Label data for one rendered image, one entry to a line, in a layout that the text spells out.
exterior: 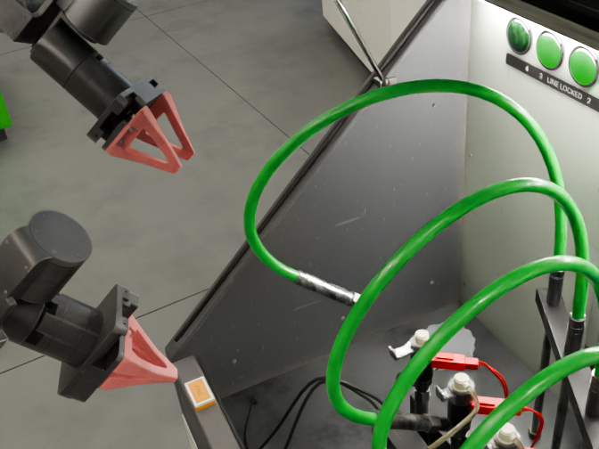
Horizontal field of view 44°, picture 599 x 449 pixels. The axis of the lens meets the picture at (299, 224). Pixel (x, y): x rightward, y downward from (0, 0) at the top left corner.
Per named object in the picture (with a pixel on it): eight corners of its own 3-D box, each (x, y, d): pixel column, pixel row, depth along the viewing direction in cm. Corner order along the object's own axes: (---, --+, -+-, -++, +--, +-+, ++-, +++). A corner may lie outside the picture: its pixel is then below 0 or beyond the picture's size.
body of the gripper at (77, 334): (133, 335, 67) (58, 302, 63) (74, 404, 70) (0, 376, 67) (135, 289, 72) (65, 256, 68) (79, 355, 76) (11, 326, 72)
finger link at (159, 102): (214, 132, 89) (154, 77, 88) (196, 150, 83) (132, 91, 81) (180, 169, 92) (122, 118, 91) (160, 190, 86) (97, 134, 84)
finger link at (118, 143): (209, 137, 87) (148, 81, 86) (191, 156, 81) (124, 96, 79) (174, 175, 90) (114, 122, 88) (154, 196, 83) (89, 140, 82)
